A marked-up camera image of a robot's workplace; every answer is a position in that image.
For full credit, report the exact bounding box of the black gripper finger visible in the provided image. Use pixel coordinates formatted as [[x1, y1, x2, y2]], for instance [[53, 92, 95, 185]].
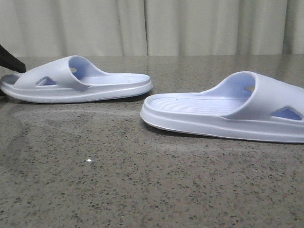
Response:
[[0, 45, 26, 73]]

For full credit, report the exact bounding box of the beige background curtain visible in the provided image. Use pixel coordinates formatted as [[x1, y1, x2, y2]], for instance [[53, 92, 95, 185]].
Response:
[[0, 0, 304, 57]]

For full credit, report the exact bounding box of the light blue slipper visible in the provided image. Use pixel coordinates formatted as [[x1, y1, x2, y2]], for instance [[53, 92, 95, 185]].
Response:
[[140, 71, 304, 143], [0, 56, 152, 103]]

